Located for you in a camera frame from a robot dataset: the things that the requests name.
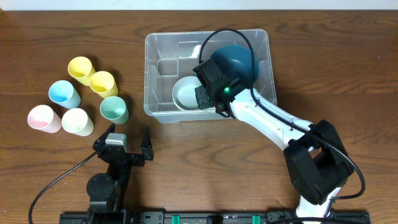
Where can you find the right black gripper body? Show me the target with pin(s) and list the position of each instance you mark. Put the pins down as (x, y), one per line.
(200, 97)

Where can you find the yellow cup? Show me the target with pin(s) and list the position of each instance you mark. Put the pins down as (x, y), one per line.
(81, 69)
(103, 83)

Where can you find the pink cup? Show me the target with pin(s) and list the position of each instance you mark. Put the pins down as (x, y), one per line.
(43, 118)

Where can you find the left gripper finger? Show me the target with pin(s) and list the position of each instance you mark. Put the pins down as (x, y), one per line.
(99, 144)
(146, 146)

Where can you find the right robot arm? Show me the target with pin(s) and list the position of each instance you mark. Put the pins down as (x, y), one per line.
(317, 161)

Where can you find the cream white cup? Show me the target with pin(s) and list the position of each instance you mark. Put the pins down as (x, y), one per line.
(76, 121)

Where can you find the grey small bowl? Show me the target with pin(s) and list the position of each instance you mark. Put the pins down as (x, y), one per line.
(183, 93)

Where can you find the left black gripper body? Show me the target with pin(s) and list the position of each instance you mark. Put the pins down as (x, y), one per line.
(123, 156)

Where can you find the yellow cup front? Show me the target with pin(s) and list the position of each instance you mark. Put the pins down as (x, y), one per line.
(103, 83)

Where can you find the light blue cup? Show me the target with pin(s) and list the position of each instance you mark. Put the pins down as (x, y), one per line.
(64, 94)

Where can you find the yellow cup rear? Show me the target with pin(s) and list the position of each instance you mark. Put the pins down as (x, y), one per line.
(81, 69)

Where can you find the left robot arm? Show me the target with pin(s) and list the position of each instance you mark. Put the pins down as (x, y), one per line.
(107, 190)

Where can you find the mint green cup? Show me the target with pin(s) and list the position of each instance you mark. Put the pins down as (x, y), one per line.
(114, 109)

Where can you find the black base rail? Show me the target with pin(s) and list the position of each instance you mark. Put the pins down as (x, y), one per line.
(179, 218)

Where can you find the dark blue bowl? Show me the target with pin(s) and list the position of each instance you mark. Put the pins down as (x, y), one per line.
(235, 61)

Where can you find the clear plastic storage container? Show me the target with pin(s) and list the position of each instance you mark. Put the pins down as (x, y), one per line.
(171, 56)

